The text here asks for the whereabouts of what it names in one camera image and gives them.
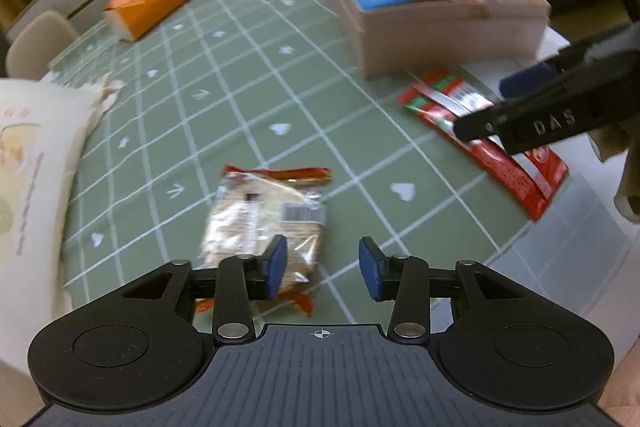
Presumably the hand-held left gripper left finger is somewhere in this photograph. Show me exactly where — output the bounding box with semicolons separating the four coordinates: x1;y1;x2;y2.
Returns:
122;234;289;342

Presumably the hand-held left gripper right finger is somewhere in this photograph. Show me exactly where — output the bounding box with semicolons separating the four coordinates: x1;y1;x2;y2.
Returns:
358;237;521;343

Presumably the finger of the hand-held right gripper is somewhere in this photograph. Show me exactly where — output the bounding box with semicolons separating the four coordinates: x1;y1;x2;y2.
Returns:
500;21;640;100
452;54;640;156

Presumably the clear cake snack packet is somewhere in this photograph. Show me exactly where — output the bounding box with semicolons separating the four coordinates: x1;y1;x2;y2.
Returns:
192;164;333;315

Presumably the red snack packet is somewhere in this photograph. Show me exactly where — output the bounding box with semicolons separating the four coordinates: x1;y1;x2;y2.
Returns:
397;67;571;223

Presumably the pale pink cardboard box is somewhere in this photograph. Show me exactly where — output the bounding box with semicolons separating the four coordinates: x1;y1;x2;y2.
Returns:
320;0;553;80

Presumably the person's right hand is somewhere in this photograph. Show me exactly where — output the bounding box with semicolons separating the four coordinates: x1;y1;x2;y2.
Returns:
590;119;640;224

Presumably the green checked tablecloth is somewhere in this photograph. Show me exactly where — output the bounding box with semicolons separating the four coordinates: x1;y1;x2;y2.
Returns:
47;0;531;325

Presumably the cream printed bag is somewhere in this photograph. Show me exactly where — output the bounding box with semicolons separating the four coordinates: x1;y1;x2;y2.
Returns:
0;74;123;408

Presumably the cream chair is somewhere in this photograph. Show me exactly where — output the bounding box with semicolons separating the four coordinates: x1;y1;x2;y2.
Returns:
5;12;78;78

